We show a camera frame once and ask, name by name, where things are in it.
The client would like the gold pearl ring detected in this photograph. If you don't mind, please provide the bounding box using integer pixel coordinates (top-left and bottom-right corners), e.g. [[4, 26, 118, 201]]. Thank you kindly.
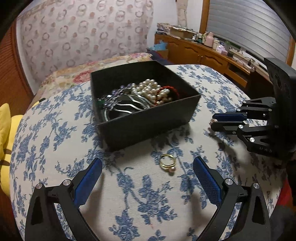
[[159, 153, 178, 174]]

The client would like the white pearl necklace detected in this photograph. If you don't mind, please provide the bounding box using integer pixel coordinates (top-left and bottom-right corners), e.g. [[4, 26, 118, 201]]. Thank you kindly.
[[131, 79, 173, 106]]

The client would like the silver patterned bangle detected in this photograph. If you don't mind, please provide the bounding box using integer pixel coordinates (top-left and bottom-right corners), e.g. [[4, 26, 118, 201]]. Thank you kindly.
[[100, 93, 155, 122]]

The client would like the green stone brooch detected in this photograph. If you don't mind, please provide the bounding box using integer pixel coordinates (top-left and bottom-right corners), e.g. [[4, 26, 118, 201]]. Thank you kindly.
[[96, 85, 132, 110]]

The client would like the black jewelry box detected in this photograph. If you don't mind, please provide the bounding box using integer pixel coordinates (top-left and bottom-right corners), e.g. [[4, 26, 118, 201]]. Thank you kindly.
[[90, 61, 201, 151]]

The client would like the grey window blind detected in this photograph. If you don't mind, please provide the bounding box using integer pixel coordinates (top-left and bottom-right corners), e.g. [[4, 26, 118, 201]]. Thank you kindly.
[[207, 0, 290, 62]]

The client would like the pink bottle on dresser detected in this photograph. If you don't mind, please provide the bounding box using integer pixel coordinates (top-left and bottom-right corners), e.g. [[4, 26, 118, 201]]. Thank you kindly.
[[204, 32, 214, 48]]

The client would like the wooden dresser cabinet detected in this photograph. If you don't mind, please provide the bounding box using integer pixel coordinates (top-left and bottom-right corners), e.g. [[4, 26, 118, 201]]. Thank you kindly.
[[154, 33, 273, 90]]

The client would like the yellow Pikachu plush toy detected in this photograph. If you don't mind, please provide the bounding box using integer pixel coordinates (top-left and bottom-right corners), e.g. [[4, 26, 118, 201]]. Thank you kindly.
[[1, 103, 23, 198]]

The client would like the teal tissue box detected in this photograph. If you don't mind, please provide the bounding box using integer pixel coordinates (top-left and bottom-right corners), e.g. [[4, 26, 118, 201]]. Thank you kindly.
[[151, 40, 168, 51]]

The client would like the beige side curtain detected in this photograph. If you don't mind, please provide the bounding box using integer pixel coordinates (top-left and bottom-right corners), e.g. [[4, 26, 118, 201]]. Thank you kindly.
[[176, 0, 188, 28]]

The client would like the brown louvered wooden wardrobe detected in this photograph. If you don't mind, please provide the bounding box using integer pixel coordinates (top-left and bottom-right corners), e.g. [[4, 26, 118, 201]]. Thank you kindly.
[[0, 22, 34, 116]]

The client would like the floral quilt bedspread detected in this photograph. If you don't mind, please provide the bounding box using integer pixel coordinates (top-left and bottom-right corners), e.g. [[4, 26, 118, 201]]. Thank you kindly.
[[29, 53, 152, 108]]

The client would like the circle patterned sheer curtain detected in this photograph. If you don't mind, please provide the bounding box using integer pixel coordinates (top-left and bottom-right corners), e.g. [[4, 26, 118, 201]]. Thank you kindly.
[[20, 0, 154, 85]]

